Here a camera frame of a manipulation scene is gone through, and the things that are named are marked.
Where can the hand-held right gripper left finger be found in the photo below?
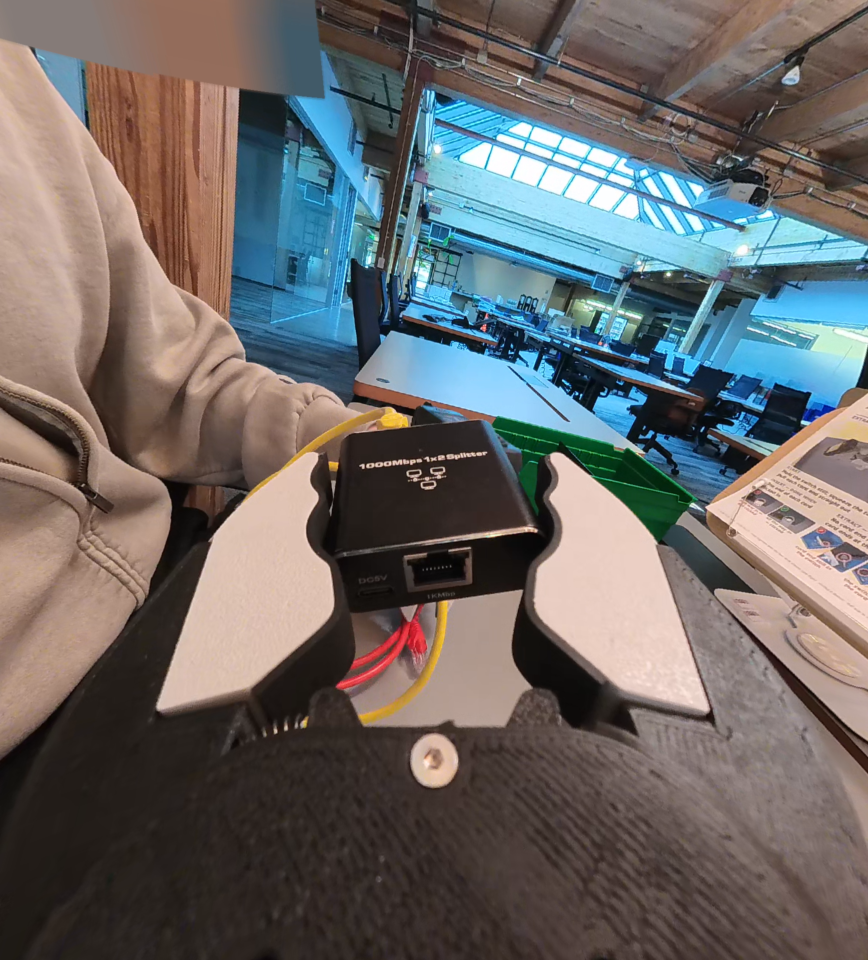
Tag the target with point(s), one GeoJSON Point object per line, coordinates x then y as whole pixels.
{"type": "Point", "coordinates": [253, 600]}

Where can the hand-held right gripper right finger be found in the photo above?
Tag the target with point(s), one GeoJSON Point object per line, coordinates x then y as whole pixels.
{"type": "Point", "coordinates": [614, 615]}

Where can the green plastic bin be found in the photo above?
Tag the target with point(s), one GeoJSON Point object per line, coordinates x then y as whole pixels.
{"type": "Point", "coordinates": [629, 487]}

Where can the black ethernet splitter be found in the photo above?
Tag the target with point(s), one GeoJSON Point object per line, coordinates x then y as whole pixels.
{"type": "Point", "coordinates": [426, 502]}

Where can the black office chair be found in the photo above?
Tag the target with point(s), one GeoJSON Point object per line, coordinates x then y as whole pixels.
{"type": "Point", "coordinates": [696, 397]}
{"type": "Point", "coordinates": [779, 416]}

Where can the printed instruction sheet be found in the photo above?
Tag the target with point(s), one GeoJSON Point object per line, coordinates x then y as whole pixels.
{"type": "Point", "coordinates": [839, 525]}

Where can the wooden sheet stand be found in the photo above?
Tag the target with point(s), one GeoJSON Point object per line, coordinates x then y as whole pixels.
{"type": "Point", "coordinates": [816, 427]}

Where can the grey desk with wooden edge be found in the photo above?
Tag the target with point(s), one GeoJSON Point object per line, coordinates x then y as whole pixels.
{"type": "Point", "coordinates": [464, 375]}

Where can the black high-back chair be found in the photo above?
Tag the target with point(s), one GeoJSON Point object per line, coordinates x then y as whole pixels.
{"type": "Point", "coordinates": [368, 315]}

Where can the white ceiling projector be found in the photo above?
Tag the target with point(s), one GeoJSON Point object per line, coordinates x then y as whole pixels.
{"type": "Point", "coordinates": [730, 196]}

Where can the ceiling spot lamp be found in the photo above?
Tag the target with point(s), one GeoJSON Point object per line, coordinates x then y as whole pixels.
{"type": "Point", "coordinates": [792, 71]}

